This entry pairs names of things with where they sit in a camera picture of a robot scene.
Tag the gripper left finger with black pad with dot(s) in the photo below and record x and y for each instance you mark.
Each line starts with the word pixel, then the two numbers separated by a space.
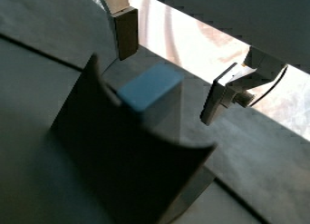
pixel 123 17

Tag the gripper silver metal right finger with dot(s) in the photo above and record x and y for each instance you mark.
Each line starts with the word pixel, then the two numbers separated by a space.
pixel 258 70

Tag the light blue rectangular block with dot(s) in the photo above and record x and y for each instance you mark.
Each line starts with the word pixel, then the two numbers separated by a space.
pixel 147 88

